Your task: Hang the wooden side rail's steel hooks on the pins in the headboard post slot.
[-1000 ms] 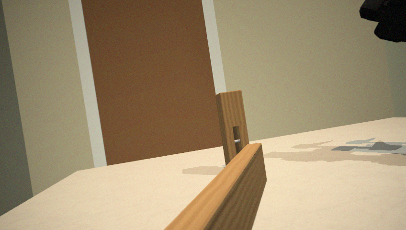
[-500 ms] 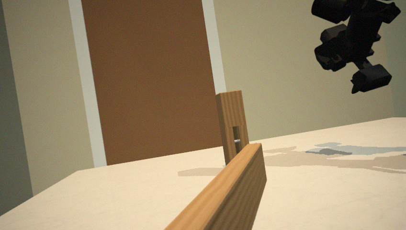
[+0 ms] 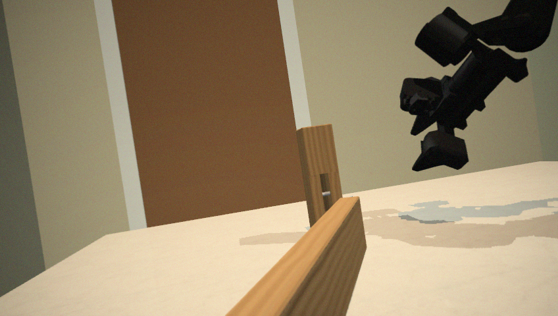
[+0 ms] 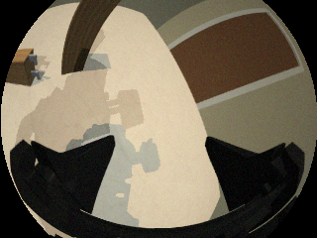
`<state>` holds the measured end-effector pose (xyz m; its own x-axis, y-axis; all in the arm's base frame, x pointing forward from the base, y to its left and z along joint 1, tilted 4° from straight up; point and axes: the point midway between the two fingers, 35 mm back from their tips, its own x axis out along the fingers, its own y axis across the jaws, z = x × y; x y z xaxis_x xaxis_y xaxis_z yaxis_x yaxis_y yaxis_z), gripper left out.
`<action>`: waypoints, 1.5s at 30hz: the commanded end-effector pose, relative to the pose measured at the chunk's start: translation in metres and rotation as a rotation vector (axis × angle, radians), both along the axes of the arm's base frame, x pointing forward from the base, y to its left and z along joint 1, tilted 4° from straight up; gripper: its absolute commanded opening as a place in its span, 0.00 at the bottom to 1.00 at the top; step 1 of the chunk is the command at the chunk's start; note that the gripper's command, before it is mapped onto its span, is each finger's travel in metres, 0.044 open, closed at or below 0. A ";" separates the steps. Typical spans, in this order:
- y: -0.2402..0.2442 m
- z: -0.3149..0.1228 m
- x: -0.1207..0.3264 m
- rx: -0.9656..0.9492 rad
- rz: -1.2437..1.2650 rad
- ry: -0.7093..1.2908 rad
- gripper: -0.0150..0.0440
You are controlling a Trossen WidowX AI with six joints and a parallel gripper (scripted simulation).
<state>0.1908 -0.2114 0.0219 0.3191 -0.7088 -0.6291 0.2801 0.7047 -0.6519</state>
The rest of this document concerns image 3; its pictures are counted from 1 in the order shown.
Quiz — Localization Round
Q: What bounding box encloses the wooden slotted post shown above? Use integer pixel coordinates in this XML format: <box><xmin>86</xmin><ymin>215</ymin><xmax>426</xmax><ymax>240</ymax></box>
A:
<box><xmin>296</xmin><ymin>124</ymin><xmax>343</xmax><ymax>228</ymax></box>

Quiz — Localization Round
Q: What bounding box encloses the brown wooden rail with end hook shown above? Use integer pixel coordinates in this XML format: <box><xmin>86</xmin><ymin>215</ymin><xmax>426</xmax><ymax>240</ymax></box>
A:
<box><xmin>225</xmin><ymin>196</ymin><xmax>367</xmax><ymax>316</ymax></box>

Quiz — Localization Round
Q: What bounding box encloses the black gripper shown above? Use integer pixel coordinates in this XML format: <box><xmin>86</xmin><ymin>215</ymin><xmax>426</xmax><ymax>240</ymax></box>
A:
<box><xmin>411</xmin><ymin>76</ymin><xmax>486</xmax><ymax>172</ymax></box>

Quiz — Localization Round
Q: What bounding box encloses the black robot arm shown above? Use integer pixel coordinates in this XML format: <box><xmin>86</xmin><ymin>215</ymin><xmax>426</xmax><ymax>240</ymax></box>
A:
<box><xmin>399</xmin><ymin>0</ymin><xmax>557</xmax><ymax>120</ymax></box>

